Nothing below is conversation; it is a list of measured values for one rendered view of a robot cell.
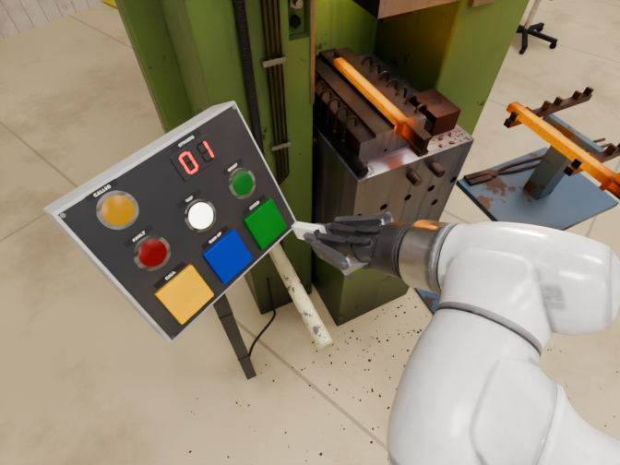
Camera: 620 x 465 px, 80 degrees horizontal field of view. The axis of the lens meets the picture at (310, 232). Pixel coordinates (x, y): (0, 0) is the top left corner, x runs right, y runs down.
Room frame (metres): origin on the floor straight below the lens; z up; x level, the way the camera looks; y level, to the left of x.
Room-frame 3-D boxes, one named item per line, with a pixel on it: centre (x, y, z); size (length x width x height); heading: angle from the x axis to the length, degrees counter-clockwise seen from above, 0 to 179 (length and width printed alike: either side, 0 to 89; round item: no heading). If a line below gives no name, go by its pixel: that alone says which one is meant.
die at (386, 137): (0.97, -0.12, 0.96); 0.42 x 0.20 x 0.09; 26
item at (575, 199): (0.83, -0.73, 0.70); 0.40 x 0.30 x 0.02; 115
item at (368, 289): (1.00, -0.17, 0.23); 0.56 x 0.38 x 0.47; 26
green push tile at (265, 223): (0.46, 0.09, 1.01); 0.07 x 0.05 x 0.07; 141
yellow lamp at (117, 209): (0.36, 0.28, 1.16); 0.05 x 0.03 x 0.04; 116
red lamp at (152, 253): (0.33, 0.25, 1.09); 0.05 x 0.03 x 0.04; 116
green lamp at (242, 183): (0.49, 0.13, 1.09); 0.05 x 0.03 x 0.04; 116
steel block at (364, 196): (1.00, -0.17, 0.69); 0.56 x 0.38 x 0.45; 26
